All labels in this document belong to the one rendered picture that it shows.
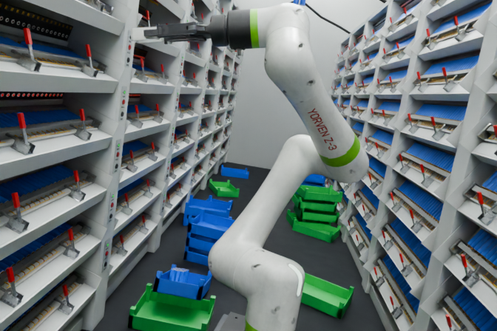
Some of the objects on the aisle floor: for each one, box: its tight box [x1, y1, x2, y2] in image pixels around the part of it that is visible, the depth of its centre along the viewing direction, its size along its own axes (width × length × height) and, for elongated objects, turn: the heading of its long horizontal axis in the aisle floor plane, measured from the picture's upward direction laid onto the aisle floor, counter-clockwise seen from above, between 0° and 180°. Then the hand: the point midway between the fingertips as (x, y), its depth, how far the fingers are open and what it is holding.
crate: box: [153, 264, 212, 301], centre depth 168 cm, size 30×20×8 cm
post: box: [139, 0, 197, 253], centre depth 201 cm, size 20×9×174 cm, turn 38°
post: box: [62, 0, 144, 331], centre depth 132 cm, size 20×9×174 cm, turn 38°
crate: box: [301, 267, 354, 319], centre depth 188 cm, size 30×20×8 cm
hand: (147, 35), depth 94 cm, fingers open, 3 cm apart
